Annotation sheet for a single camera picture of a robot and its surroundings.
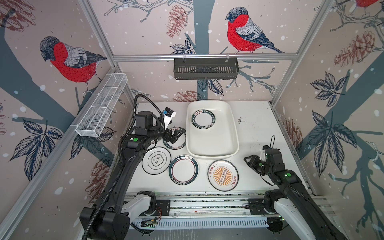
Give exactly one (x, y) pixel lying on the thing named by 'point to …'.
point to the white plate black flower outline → (156, 160)
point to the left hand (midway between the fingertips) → (175, 125)
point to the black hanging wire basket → (206, 68)
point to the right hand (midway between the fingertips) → (244, 161)
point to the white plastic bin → (220, 140)
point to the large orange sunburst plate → (223, 175)
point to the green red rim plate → (183, 169)
